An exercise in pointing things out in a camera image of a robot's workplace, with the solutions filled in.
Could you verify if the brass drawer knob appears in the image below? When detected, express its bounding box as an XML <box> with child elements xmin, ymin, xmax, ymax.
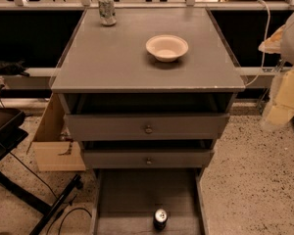
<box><xmin>146</xmin><ymin>158</ymin><xmax>153</xmax><ymax>165</ymax></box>
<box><xmin>144</xmin><ymin>125</ymin><xmax>153</xmax><ymax>134</ymax></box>

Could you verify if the white cable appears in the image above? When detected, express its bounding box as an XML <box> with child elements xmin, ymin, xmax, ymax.
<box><xmin>244</xmin><ymin>0</ymin><xmax>271</xmax><ymax>88</ymax></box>

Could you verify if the grey drawer cabinet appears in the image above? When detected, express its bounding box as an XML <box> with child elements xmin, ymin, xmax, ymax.
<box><xmin>49</xmin><ymin>7</ymin><xmax>246</xmax><ymax>235</ymax></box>

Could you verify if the brass top drawer knob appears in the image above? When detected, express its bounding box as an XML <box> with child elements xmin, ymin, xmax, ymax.
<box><xmin>144</xmin><ymin>125</ymin><xmax>153</xmax><ymax>134</ymax></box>

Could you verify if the black chair base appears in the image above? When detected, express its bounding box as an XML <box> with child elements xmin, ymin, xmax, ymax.
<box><xmin>0</xmin><ymin>107</ymin><xmax>84</xmax><ymax>235</ymax></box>

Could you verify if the grey middle drawer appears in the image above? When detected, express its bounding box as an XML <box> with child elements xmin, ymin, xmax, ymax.
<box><xmin>83</xmin><ymin>149</ymin><xmax>214</xmax><ymax>168</ymax></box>

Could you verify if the blue pepsi can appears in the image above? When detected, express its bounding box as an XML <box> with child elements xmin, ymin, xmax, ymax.
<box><xmin>153</xmin><ymin>209</ymin><xmax>168</xmax><ymax>230</ymax></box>

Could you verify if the grey top drawer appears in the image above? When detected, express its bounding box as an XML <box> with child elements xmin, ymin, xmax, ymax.
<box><xmin>64</xmin><ymin>114</ymin><xmax>229</xmax><ymax>141</ymax></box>

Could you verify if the cardboard box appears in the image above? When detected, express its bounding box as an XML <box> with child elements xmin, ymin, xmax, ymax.
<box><xmin>30</xmin><ymin>94</ymin><xmax>86</xmax><ymax>171</ymax></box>

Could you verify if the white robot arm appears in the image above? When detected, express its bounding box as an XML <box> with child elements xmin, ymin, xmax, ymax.
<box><xmin>259</xmin><ymin>12</ymin><xmax>294</xmax><ymax>130</ymax></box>

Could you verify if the black floor cable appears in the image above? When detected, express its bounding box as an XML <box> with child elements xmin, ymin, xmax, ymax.
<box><xmin>9</xmin><ymin>151</ymin><xmax>93</xmax><ymax>235</ymax></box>

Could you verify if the brass middle drawer knob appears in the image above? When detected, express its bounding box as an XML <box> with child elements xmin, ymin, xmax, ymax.
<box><xmin>146</xmin><ymin>158</ymin><xmax>153</xmax><ymax>165</ymax></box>

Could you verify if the grey open bottom drawer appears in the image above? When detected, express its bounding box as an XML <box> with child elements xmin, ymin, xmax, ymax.
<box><xmin>89</xmin><ymin>168</ymin><xmax>208</xmax><ymax>235</ymax></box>

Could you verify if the white paper bowl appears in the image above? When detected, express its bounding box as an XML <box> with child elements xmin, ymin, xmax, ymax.
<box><xmin>146</xmin><ymin>35</ymin><xmax>188</xmax><ymax>63</ymax></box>

